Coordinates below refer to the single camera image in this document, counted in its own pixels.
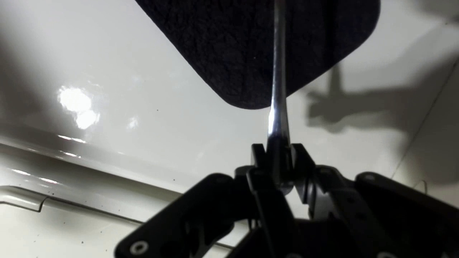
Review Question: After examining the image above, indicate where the silver metal spoon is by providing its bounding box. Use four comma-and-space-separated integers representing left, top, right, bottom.
264, 0, 294, 194

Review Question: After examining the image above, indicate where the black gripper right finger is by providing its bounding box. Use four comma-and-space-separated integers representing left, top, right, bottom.
291, 141, 459, 258

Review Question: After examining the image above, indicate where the white washing machine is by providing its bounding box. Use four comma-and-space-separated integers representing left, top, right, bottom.
0, 0, 459, 258

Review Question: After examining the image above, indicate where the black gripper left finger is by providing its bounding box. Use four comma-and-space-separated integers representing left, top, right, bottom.
113, 141, 307, 258

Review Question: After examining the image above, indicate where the dark blue pot holder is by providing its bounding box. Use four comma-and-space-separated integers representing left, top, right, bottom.
134, 0, 383, 111

